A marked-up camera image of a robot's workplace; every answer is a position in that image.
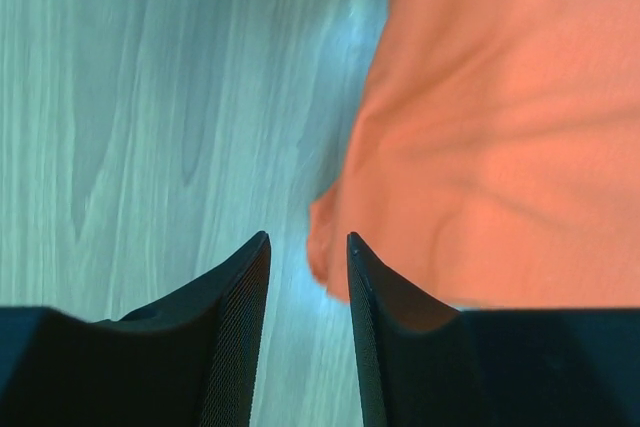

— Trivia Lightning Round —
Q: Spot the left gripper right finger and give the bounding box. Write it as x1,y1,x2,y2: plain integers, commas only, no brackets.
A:
347,233,639,426

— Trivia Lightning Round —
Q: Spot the orange t shirt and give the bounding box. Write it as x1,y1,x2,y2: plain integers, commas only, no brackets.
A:
307,0,639,308

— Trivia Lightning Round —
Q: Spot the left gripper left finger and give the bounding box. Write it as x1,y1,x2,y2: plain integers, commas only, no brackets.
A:
1,232,271,426

